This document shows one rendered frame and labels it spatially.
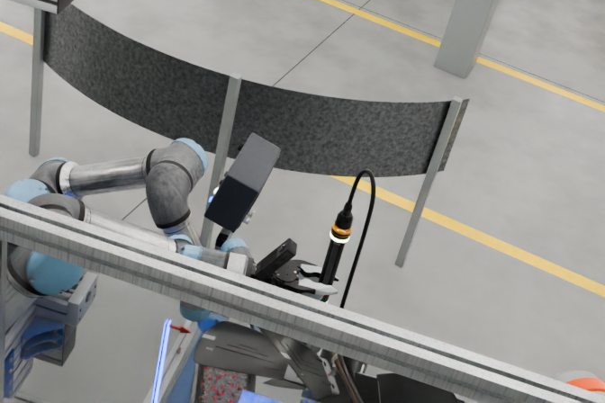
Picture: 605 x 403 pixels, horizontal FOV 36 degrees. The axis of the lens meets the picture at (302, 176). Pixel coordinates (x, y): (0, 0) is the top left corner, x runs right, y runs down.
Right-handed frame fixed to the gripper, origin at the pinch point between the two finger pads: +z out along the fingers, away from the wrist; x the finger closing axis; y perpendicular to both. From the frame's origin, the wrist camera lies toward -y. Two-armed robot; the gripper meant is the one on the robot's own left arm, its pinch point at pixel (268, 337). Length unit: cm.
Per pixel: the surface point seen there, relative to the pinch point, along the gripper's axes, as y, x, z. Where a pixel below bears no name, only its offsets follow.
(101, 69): 11, 45, -203
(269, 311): -52, -81, 68
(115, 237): -68, -80, 52
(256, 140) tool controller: 22, -9, -74
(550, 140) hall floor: 313, 85, -222
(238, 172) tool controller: 10, -8, -59
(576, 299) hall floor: 238, 93, -92
